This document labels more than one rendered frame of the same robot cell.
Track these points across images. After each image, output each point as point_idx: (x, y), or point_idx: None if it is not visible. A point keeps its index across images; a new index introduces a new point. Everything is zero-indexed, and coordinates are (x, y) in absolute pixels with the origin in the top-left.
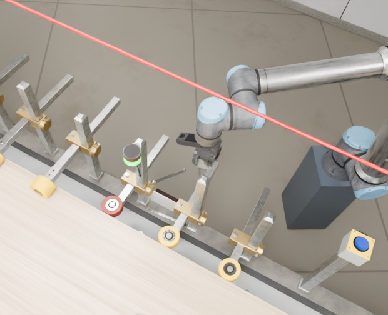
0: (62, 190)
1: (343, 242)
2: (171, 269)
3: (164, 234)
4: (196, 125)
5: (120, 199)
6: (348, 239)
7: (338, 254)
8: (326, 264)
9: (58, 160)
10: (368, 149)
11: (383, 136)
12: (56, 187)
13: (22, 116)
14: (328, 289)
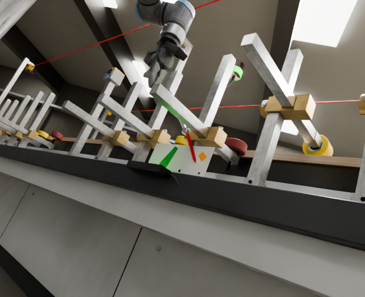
0: (295, 154)
1: (115, 78)
2: None
3: None
4: (188, 29)
5: (228, 138)
6: (119, 72)
7: (120, 83)
8: (100, 107)
9: (312, 125)
10: None
11: (22, 10)
12: (303, 154)
13: None
14: (56, 153)
